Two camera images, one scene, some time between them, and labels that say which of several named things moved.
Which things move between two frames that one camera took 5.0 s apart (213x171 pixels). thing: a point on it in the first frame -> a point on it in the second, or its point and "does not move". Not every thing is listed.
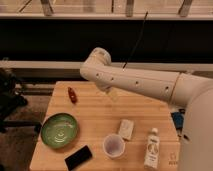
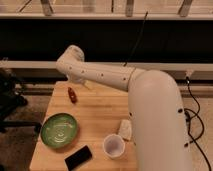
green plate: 59,130 does not move
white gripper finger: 113,93 -> 89,84
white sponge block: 126,128 does not move
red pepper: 72,95 does not move
